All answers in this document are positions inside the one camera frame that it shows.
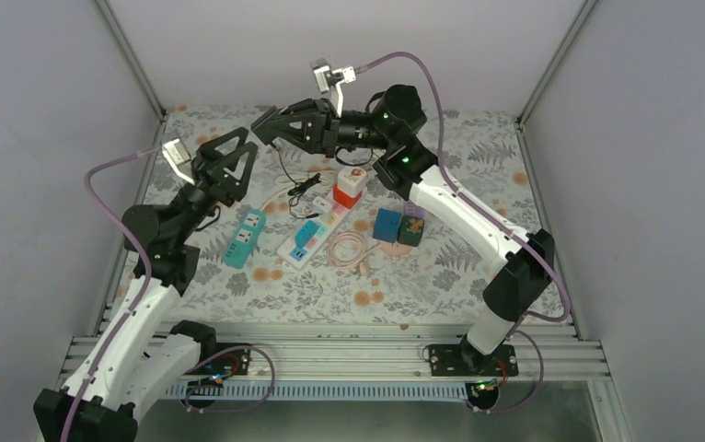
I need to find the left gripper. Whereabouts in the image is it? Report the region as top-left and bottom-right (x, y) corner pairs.
(170, 127), (258, 244)

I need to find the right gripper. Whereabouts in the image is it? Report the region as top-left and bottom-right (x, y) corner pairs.
(265, 99), (392, 158)

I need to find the white tiger cube socket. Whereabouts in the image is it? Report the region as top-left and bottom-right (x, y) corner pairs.
(336, 166), (369, 197)

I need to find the red cube socket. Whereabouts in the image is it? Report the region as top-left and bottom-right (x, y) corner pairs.
(332, 184), (363, 210)

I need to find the white cube plug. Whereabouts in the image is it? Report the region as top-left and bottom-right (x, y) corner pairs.
(312, 196), (334, 216)

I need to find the cyan cube socket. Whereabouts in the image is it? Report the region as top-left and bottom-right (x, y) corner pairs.
(295, 220), (319, 249)

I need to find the white multicolour power strip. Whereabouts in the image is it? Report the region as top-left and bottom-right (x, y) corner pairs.
(277, 192), (352, 270)

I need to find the blue cube socket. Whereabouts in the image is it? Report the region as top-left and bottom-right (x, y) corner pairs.
(372, 208), (402, 243)

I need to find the purple power strip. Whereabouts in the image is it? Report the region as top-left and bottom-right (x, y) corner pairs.
(402, 201), (425, 218)

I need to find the dark green cube socket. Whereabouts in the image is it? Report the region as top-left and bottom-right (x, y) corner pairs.
(397, 215), (425, 247)

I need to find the pink round socket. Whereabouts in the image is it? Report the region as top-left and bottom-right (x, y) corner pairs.
(378, 241), (412, 258)

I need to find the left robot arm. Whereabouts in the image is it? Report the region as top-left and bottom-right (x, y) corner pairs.
(33, 127), (258, 441)

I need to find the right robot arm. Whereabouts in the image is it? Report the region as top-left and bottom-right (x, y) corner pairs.
(250, 85), (555, 375)

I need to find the teal power strip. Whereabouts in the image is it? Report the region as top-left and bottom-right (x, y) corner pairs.
(222, 209), (267, 270)

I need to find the floral table mat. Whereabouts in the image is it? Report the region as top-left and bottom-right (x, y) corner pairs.
(166, 105), (541, 325)

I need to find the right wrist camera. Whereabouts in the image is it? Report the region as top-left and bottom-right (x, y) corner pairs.
(310, 58), (356, 117)

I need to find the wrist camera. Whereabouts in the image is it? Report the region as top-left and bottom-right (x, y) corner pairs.
(161, 138), (195, 185)
(310, 58), (356, 117)

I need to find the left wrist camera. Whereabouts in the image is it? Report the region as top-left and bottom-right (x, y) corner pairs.
(161, 138), (195, 185)

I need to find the white coiled power cord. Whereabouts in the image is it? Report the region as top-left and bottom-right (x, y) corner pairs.
(260, 170), (337, 212)

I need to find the pink coiled cable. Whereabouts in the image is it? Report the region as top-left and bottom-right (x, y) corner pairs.
(327, 230), (384, 277)

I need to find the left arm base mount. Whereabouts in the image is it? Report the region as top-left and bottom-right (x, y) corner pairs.
(179, 343), (277, 414)

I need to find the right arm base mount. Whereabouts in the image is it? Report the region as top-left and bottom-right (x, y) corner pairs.
(421, 335), (546, 415)

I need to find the aluminium rail frame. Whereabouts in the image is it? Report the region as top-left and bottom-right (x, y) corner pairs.
(56, 321), (629, 441)

